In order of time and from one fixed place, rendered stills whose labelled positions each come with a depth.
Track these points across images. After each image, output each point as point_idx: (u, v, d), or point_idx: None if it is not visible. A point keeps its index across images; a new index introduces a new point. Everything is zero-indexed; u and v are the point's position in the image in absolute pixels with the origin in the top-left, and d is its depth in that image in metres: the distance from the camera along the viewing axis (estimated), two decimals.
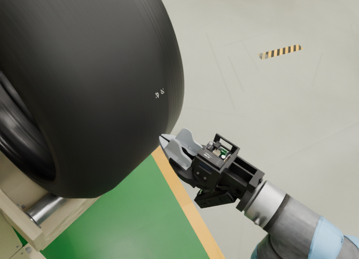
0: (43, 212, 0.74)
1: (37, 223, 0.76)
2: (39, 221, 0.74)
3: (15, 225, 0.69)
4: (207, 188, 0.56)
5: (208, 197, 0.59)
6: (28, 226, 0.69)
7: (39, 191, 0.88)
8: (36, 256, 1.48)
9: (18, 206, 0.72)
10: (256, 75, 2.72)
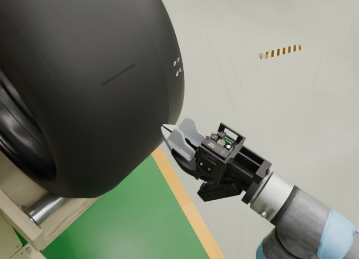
0: (34, 205, 0.76)
1: (36, 219, 0.73)
2: (29, 210, 0.74)
3: (15, 225, 0.69)
4: (211, 179, 0.54)
5: (212, 189, 0.57)
6: (28, 226, 0.69)
7: (39, 191, 0.88)
8: (36, 256, 1.48)
9: (18, 206, 0.72)
10: (256, 75, 2.72)
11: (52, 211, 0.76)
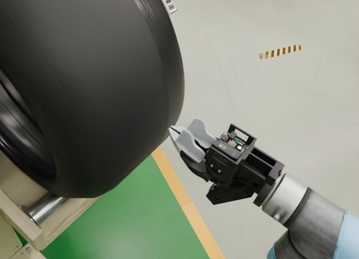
0: (47, 218, 0.76)
1: None
2: (39, 223, 0.76)
3: (15, 225, 0.69)
4: (221, 181, 0.53)
5: (222, 192, 0.56)
6: (28, 226, 0.69)
7: (39, 191, 0.88)
8: (36, 256, 1.48)
9: (18, 206, 0.72)
10: (256, 75, 2.72)
11: None
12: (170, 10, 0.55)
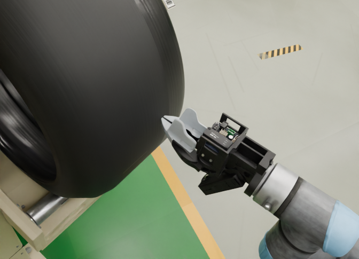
0: (47, 218, 0.76)
1: None
2: (39, 223, 0.76)
3: (15, 225, 0.69)
4: (212, 171, 0.52)
5: (213, 182, 0.55)
6: (28, 226, 0.69)
7: (39, 191, 0.88)
8: (36, 256, 1.48)
9: (18, 206, 0.72)
10: (256, 75, 2.72)
11: None
12: (167, 5, 0.54)
